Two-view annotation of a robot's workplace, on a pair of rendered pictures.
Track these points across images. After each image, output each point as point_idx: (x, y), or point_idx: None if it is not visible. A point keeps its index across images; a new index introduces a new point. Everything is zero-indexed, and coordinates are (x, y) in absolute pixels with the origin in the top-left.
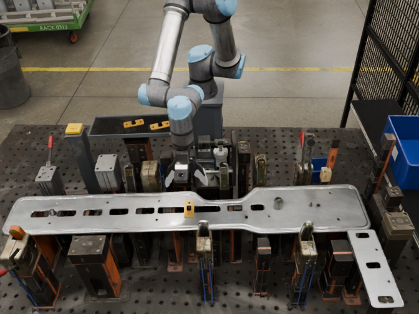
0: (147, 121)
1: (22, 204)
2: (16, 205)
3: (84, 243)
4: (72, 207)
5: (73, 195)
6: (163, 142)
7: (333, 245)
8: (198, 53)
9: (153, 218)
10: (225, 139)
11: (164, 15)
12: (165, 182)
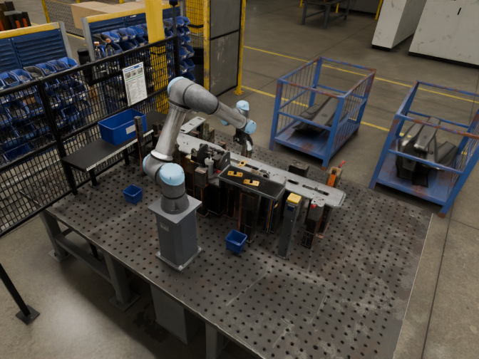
0: (241, 180)
1: (334, 202)
2: (338, 203)
3: (300, 164)
4: (304, 188)
5: (302, 194)
6: (204, 283)
7: (195, 134)
8: (178, 165)
9: (262, 167)
10: (197, 171)
11: (219, 104)
12: (253, 149)
